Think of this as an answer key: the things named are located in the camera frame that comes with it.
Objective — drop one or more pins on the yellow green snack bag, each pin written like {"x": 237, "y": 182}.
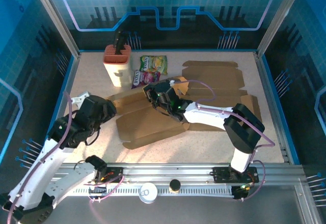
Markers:
{"x": 154, "y": 65}

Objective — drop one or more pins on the aluminium frame post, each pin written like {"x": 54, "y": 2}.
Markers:
{"x": 56, "y": 20}
{"x": 280, "y": 17}

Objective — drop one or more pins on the aluminium front rail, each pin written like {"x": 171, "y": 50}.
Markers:
{"x": 165, "y": 171}

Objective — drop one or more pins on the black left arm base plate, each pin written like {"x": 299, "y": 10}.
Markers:
{"x": 114, "y": 174}

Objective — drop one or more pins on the purple snack bag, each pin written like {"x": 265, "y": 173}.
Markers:
{"x": 145, "y": 79}

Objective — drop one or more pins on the large brown cardboard box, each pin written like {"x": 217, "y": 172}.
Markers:
{"x": 216, "y": 76}

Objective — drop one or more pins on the cream knife block orange top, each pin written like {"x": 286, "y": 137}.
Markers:
{"x": 118, "y": 68}

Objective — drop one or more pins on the black controller box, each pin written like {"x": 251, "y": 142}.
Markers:
{"x": 240, "y": 192}

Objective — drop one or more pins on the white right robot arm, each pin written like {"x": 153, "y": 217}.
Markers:
{"x": 208, "y": 118}

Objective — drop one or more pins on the white round lid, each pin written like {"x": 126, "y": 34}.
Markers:
{"x": 148, "y": 193}

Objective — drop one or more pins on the black round knob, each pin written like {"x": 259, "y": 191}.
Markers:
{"x": 174, "y": 184}

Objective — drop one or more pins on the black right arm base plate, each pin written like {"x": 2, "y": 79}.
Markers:
{"x": 221, "y": 175}

